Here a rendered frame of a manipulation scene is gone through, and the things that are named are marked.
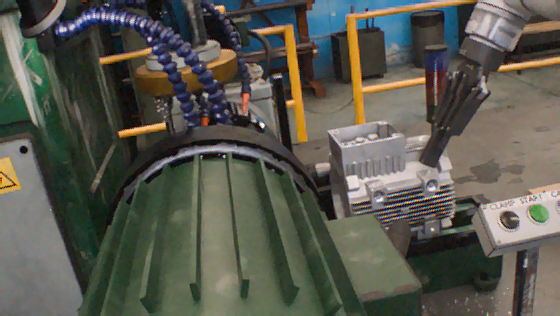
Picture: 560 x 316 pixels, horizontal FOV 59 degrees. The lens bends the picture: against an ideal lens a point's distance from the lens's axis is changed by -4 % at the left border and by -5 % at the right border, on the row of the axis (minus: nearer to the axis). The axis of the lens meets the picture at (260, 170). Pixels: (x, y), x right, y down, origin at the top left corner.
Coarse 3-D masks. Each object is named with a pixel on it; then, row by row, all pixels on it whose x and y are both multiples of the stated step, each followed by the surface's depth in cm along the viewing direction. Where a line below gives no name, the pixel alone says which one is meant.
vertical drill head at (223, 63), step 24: (144, 0) 83; (168, 0) 80; (192, 0) 82; (168, 24) 82; (192, 24) 83; (168, 48) 83; (192, 48) 84; (216, 48) 85; (144, 72) 85; (216, 72) 82; (168, 96) 83; (168, 120) 88
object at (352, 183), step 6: (330, 162) 104; (438, 162) 94; (444, 162) 94; (450, 162) 94; (438, 168) 94; (444, 168) 93; (450, 168) 93; (348, 180) 93; (354, 180) 93; (348, 186) 92; (354, 186) 92; (336, 216) 109; (444, 222) 98; (450, 222) 98; (444, 228) 99
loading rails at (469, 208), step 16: (464, 208) 110; (464, 224) 111; (416, 240) 100; (432, 240) 99; (448, 240) 100; (464, 240) 100; (416, 256) 100; (432, 256) 101; (448, 256) 101; (464, 256) 102; (480, 256) 102; (496, 256) 102; (416, 272) 102; (432, 272) 102; (448, 272) 103; (464, 272) 103; (480, 272) 104; (496, 272) 104; (432, 288) 104; (448, 288) 104; (480, 288) 101
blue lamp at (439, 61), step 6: (426, 54) 122; (432, 54) 121; (438, 54) 120; (444, 54) 121; (426, 60) 123; (432, 60) 122; (438, 60) 121; (444, 60) 121; (426, 66) 124; (432, 66) 122; (438, 66) 122; (444, 66) 122
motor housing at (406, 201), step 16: (416, 144) 98; (416, 160) 96; (336, 176) 108; (384, 176) 95; (400, 176) 95; (416, 176) 95; (448, 176) 95; (336, 192) 109; (352, 192) 94; (400, 192) 93; (416, 192) 94; (432, 192) 93; (448, 192) 94; (336, 208) 109; (352, 208) 94; (368, 208) 93; (384, 208) 94; (400, 208) 93; (416, 208) 94; (432, 208) 95; (448, 208) 95; (384, 224) 94; (416, 224) 96
